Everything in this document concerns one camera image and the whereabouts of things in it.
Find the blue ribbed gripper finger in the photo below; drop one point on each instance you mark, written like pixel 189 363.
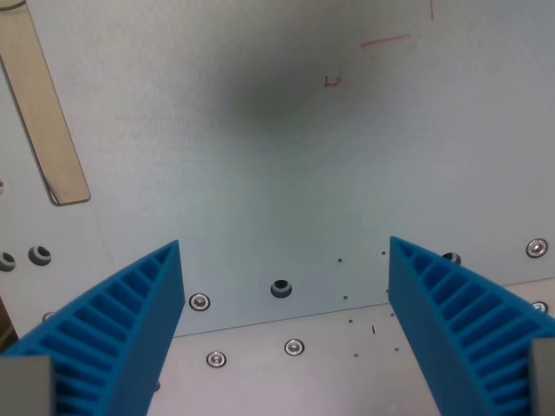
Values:
pixel 433 329
pixel 130 329

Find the silver socket head screw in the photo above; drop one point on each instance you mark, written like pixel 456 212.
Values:
pixel 48 316
pixel 294 347
pixel 539 306
pixel 537 248
pixel 199 301
pixel 216 359

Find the wooden strip in slot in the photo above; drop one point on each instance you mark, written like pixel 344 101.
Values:
pixel 41 108

